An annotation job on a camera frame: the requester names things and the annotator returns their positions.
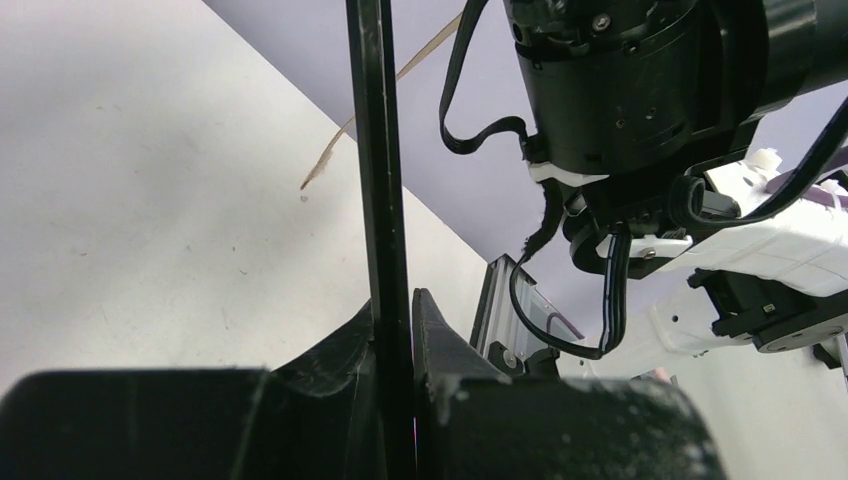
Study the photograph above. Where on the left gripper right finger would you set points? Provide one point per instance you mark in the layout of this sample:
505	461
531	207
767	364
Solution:
476	422

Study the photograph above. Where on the aluminium rail frame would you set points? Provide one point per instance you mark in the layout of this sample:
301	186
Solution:
499	335

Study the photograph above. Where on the beige patterned umbrella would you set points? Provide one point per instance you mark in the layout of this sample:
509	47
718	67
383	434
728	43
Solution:
381	199

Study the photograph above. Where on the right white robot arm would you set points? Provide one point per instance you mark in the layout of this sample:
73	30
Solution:
644	114

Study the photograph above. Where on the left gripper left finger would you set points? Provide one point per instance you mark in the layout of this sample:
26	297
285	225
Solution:
151	424

